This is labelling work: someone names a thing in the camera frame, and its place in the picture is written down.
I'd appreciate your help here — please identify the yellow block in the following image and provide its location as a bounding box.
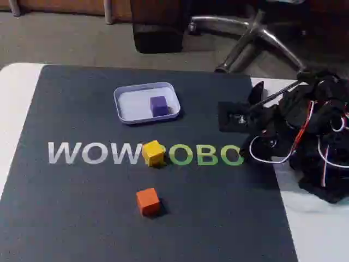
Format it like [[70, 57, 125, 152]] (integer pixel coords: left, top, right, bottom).
[[142, 140, 166, 167]]

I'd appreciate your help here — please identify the orange block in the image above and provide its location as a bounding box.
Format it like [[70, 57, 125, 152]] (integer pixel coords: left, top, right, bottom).
[[136, 187, 160, 218]]

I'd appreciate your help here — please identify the white rectangular tray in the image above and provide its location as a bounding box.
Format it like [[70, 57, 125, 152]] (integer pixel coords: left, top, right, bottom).
[[113, 81, 182, 126]]

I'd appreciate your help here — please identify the black table clamp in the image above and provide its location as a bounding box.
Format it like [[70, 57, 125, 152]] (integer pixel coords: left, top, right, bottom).
[[247, 81, 265, 106]]

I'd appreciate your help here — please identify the chrome office chair base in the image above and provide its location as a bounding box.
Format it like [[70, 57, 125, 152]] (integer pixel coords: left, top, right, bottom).
[[187, 7, 309, 75]]

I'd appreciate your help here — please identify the purple block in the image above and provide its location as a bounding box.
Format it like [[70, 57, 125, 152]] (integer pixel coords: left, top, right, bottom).
[[149, 96, 169, 117]]

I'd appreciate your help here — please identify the dark cabinet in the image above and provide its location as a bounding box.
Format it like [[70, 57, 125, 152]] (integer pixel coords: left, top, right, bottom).
[[130, 0, 192, 55]]

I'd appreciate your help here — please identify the dark WOWROBO mat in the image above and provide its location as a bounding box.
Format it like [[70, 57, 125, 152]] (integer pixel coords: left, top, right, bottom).
[[0, 64, 299, 262]]

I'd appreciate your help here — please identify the grey metal leg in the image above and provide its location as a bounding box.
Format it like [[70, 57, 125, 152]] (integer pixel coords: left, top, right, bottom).
[[104, 0, 116, 25], [7, 0, 22, 16]]

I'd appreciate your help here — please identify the brown wooden furniture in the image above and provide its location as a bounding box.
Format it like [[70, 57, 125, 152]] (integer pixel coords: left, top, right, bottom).
[[0, 0, 132, 16]]

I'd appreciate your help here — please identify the short red white servo wire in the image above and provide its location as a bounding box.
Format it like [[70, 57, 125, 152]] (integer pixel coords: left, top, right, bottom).
[[248, 100, 299, 165]]

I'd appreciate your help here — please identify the black camera cable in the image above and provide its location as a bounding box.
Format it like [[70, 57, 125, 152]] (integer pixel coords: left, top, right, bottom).
[[250, 71, 311, 109]]

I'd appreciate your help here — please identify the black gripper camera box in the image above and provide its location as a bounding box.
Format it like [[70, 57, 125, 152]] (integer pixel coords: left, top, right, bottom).
[[217, 100, 251, 134]]

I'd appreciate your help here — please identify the long red white servo wire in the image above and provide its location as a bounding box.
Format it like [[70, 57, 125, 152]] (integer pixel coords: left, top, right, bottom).
[[316, 100, 349, 188]]

